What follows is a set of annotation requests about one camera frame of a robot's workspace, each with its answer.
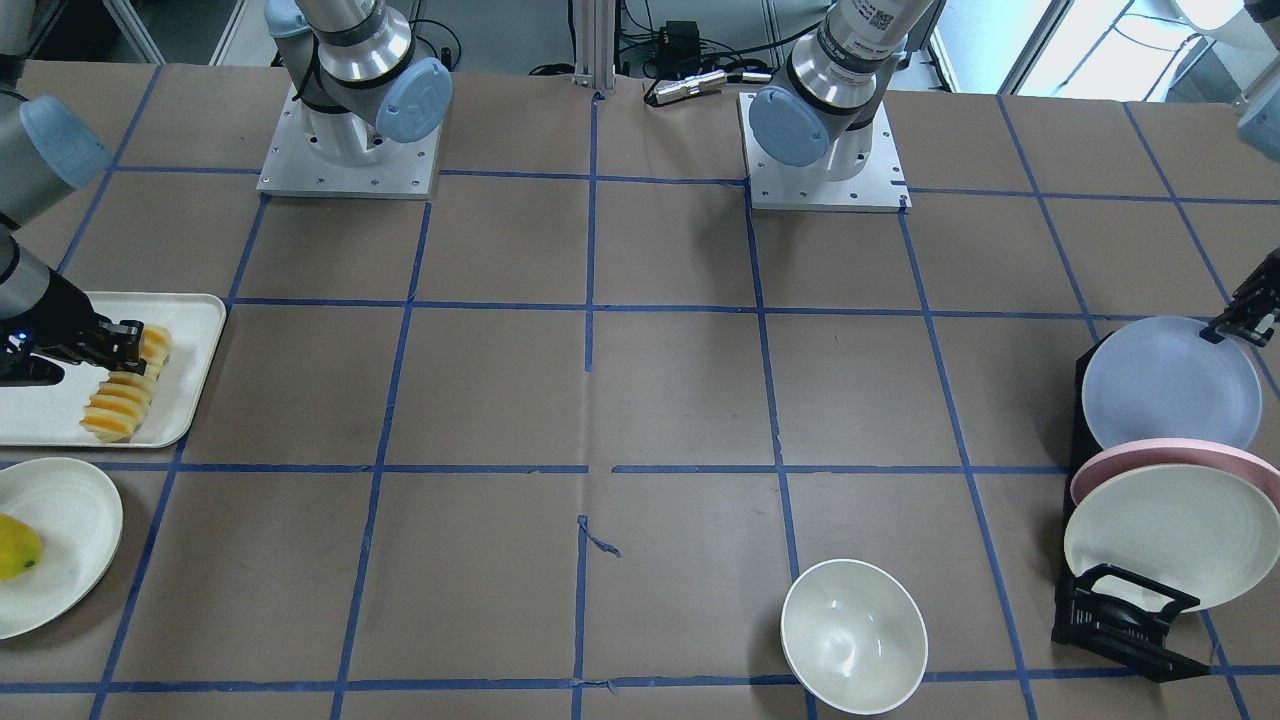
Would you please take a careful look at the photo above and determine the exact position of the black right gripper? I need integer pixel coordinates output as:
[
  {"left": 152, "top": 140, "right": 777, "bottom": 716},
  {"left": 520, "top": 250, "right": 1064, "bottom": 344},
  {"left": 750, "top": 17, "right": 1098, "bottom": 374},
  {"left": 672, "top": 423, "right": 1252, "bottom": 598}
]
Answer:
[{"left": 1, "top": 263, "right": 147, "bottom": 386}]

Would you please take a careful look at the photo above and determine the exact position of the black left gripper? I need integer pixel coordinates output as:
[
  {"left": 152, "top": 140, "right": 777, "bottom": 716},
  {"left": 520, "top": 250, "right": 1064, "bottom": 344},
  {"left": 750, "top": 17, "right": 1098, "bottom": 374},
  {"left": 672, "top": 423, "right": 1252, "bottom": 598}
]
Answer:
[{"left": 1199, "top": 249, "right": 1279, "bottom": 348}]

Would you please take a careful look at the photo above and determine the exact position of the yellow ridged bread loaf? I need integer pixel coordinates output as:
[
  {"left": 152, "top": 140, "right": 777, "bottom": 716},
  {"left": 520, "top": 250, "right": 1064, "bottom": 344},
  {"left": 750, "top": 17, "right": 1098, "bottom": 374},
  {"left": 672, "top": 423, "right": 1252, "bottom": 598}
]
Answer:
[{"left": 79, "top": 324, "right": 173, "bottom": 443}]

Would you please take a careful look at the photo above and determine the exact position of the blue plate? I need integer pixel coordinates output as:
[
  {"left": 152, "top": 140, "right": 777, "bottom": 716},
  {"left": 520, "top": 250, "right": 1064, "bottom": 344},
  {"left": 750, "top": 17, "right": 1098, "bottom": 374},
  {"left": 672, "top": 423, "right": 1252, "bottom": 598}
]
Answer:
[{"left": 1082, "top": 316, "right": 1263, "bottom": 450}]

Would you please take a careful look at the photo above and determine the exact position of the pink plate in rack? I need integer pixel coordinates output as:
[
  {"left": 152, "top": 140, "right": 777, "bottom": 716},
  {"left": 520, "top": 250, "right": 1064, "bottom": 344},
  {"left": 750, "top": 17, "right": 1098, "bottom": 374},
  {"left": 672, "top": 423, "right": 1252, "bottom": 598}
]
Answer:
[{"left": 1068, "top": 438, "right": 1279, "bottom": 506}]

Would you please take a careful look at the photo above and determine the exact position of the white plate with fruit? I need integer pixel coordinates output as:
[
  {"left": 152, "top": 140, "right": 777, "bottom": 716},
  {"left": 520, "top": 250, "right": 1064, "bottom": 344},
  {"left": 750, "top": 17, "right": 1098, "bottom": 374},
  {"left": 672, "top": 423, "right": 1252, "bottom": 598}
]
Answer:
[{"left": 1, "top": 457, "right": 123, "bottom": 641}]

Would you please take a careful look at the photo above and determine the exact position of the white plate in rack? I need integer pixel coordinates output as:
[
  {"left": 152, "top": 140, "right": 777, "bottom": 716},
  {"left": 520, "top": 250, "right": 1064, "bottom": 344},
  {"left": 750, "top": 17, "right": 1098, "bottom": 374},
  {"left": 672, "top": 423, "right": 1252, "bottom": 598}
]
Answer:
[{"left": 1064, "top": 488, "right": 1277, "bottom": 609}]

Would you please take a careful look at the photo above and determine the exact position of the white rectangular tray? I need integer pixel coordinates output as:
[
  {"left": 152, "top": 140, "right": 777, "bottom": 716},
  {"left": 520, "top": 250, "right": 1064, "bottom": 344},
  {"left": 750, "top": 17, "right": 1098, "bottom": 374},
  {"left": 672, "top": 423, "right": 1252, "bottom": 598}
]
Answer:
[{"left": 1, "top": 291, "right": 227, "bottom": 448}]

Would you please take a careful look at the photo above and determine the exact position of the yellow mango fruit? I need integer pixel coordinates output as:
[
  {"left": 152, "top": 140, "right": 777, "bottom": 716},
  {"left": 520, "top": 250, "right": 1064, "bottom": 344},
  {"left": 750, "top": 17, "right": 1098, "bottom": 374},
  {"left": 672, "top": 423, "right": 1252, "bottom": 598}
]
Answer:
[{"left": 1, "top": 514, "right": 44, "bottom": 580}]

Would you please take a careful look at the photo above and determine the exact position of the black dish rack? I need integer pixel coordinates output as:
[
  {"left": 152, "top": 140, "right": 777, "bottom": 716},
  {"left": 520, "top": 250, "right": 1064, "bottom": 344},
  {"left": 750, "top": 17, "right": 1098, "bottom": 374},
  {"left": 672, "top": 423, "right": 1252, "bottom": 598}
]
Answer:
[{"left": 1051, "top": 338, "right": 1212, "bottom": 684}]

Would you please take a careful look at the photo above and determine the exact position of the white ceramic bowl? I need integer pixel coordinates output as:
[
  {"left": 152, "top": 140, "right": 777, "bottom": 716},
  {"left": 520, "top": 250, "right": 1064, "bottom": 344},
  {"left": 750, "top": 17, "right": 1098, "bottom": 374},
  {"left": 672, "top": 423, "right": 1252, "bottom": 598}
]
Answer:
[{"left": 780, "top": 559, "right": 931, "bottom": 716}]

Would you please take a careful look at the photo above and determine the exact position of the silver cylindrical connector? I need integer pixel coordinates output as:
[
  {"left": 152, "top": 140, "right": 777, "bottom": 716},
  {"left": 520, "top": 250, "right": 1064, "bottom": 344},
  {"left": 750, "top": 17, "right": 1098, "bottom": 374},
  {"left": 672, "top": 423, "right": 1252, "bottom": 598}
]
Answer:
[{"left": 643, "top": 69, "right": 772, "bottom": 108}]

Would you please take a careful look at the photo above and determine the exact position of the black power adapter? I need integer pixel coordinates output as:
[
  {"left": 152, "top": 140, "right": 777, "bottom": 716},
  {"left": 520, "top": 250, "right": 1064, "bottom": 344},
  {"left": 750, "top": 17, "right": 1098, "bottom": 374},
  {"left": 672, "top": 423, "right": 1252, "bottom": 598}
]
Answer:
[{"left": 655, "top": 20, "right": 701, "bottom": 64}]

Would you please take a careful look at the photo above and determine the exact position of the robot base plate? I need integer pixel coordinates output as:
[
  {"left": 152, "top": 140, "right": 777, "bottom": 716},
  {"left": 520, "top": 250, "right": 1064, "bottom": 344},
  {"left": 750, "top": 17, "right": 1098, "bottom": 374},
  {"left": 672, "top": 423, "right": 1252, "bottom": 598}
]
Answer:
[
  {"left": 256, "top": 87, "right": 443, "bottom": 201},
  {"left": 739, "top": 92, "right": 913, "bottom": 213}
]

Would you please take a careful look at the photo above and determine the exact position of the aluminium frame post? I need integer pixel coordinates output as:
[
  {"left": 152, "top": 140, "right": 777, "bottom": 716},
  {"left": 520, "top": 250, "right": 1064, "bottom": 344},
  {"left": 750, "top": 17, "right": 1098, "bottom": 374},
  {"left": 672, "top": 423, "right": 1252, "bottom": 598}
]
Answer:
[{"left": 571, "top": 0, "right": 620, "bottom": 95}]

